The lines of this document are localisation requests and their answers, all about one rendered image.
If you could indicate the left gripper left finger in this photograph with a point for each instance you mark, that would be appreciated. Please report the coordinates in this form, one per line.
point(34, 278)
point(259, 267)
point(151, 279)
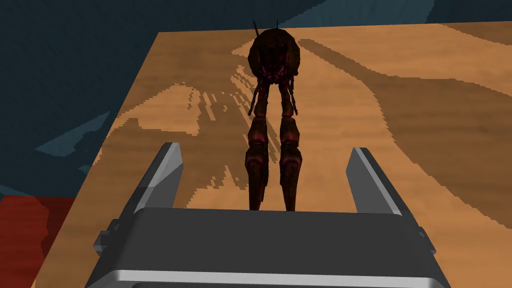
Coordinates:
point(160, 180)

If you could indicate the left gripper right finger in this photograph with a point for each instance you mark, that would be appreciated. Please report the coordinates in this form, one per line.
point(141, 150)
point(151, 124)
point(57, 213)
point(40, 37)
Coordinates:
point(370, 184)

